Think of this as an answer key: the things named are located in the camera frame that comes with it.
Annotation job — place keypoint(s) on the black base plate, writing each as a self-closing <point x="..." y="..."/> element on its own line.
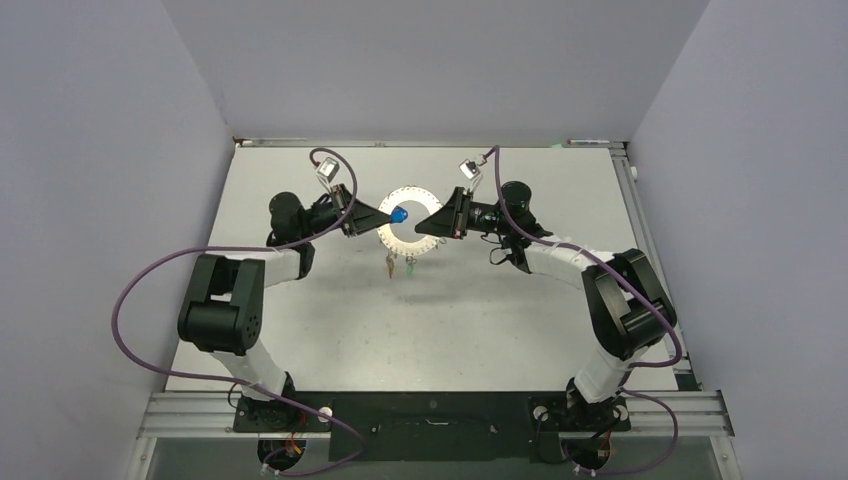
<point x="541" y="427"/>

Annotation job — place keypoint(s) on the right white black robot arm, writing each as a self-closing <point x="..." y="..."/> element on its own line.
<point x="629" y="310"/>

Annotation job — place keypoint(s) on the aluminium front rail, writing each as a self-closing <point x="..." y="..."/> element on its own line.
<point x="208" y="415"/>

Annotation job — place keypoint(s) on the red white marker pen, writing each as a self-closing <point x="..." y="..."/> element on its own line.
<point x="588" y="142"/>

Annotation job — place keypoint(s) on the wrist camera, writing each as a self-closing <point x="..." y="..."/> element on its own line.
<point x="470" y="169"/>
<point x="327" y="170"/>

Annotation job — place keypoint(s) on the aluminium back rail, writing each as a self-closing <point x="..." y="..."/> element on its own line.
<point x="477" y="143"/>

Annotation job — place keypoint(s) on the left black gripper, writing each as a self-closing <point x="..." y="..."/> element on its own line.
<point x="364" y="218"/>

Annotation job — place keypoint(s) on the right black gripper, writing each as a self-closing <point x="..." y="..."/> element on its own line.
<point x="452" y="219"/>

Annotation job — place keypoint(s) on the round metal keyring disc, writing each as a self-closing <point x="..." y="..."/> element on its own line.
<point x="397" y="237"/>

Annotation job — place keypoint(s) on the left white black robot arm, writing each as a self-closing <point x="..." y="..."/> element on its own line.
<point x="222" y="311"/>

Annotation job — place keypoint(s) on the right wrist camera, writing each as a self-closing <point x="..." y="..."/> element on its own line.
<point x="470" y="169"/>

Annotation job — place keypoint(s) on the blue capped key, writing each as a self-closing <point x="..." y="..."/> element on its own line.
<point x="398" y="215"/>

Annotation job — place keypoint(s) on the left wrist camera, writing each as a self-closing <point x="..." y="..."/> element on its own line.
<point x="327" y="170"/>

